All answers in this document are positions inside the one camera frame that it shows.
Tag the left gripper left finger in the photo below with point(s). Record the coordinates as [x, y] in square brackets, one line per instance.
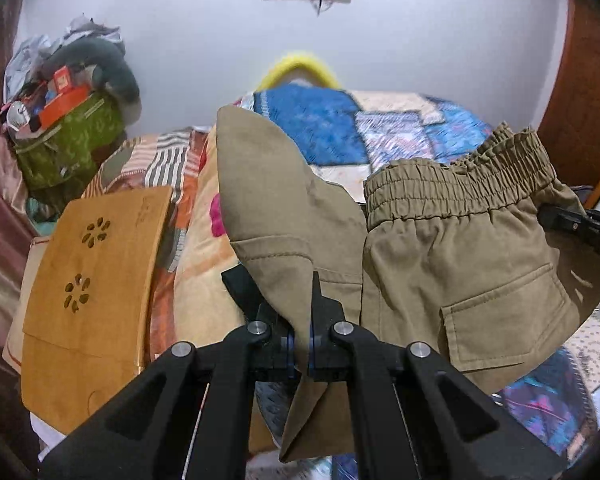
[187, 416]

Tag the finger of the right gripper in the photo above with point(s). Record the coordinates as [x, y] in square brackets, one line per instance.
[586, 227]

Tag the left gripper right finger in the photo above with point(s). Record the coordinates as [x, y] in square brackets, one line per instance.
[413, 415]

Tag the olive khaki pants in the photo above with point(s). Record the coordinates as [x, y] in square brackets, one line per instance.
[448, 254]

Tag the brown wooden door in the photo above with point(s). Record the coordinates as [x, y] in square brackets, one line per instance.
[570, 128]

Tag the folded black garment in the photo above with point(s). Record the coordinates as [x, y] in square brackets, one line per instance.
[243, 290]

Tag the wooden lap desk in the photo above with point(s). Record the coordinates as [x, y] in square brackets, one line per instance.
[87, 314]

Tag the blue patchwork bedspread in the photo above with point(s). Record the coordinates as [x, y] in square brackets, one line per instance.
[345, 138]

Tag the striped blanket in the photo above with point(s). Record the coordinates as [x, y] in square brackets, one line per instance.
[166, 159]

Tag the green patterned bag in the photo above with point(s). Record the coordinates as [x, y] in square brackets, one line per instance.
[71, 150]

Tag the orange box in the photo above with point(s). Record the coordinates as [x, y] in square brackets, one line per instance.
[63, 93]

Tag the yellow curved headboard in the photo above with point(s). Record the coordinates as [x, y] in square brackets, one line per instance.
[302, 66]

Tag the white crumpled clothes pile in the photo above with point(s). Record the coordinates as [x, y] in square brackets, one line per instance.
[32, 52]

